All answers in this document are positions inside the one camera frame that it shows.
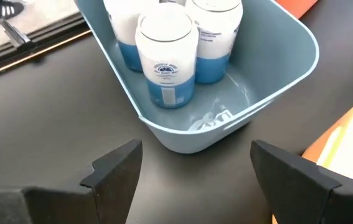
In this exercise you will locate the grey metal bracket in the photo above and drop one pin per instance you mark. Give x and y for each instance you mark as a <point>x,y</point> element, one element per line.
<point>16,35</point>

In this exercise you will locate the black aluminium frame rail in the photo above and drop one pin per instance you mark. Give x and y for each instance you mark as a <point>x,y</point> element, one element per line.
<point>54,35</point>

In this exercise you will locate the blue plastic bin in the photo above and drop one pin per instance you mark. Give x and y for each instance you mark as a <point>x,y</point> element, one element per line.
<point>272,62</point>

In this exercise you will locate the white and blue soda can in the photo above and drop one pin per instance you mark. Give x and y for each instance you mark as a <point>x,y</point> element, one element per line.
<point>167,56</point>
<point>216,31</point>

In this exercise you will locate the orange plastic bin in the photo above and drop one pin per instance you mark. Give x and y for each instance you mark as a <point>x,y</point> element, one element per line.
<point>294,6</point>

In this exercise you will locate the white blue bottle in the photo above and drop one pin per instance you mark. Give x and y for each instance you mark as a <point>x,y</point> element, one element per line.
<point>121,28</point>

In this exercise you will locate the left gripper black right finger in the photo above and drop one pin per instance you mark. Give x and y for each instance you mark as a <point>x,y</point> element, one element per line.
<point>294,193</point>

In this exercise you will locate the person's shoe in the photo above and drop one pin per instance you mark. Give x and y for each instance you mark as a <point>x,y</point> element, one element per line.
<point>5,11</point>

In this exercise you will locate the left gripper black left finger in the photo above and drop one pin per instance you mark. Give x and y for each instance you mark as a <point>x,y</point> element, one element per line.
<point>114,186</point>

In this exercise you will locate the yellow plastic bin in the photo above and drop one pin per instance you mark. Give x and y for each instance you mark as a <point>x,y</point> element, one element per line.
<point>350,140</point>

